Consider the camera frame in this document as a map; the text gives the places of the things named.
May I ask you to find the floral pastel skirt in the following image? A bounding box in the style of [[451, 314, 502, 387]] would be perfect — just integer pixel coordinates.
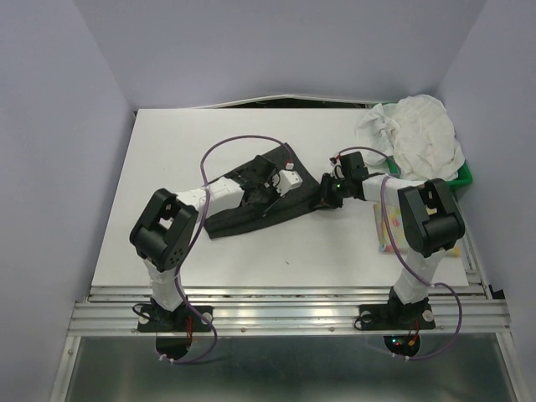
[[374, 200, 465, 258]]

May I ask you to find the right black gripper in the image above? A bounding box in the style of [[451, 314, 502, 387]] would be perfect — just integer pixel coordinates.
[[307, 172, 351, 209]]

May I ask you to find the green plastic basket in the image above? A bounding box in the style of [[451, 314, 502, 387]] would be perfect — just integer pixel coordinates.
[[386, 157, 473, 193]]

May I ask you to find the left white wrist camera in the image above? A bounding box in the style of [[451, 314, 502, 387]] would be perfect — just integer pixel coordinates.
[[272, 169, 303, 197]]

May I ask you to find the purple cable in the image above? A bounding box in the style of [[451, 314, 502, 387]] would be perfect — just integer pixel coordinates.
[[330, 145, 464, 362], [157, 134, 296, 364]]

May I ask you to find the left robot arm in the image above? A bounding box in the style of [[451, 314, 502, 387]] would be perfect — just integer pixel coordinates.
[[129, 155, 302, 330]]

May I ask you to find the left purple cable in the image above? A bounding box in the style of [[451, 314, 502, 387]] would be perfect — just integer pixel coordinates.
[[157, 134, 296, 364]]

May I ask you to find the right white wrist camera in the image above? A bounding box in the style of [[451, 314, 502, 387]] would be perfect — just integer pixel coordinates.
[[330, 155, 344, 180]]

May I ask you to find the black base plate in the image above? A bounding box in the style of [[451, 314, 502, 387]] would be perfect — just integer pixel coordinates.
[[353, 304, 436, 332], [132, 303, 211, 333]]

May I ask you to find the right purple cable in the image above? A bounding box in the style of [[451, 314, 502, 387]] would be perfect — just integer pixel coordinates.
[[330, 145, 464, 362]]

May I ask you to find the aluminium rail frame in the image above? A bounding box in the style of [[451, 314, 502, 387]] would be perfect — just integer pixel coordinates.
[[49, 209, 533, 402]]

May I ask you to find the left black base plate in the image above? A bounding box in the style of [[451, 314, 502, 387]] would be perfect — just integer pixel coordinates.
[[132, 303, 211, 333]]

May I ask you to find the white skirt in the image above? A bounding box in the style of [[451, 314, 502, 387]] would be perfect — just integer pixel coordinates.
[[355, 95, 465, 181]]

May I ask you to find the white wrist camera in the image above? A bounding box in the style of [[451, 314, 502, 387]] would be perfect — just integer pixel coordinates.
[[272, 169, 303, 197], [330, 155, 344, 180]]

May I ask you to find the dark grey dotted skirt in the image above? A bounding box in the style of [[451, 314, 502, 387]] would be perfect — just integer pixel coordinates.
[[204, 143, 320, 240]]

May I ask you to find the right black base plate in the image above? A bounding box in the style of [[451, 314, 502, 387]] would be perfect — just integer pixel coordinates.
[[353, 304, 436, 332]]

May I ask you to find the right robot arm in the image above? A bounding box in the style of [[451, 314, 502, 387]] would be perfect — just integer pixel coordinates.
[[317, 151, 466, 327]]

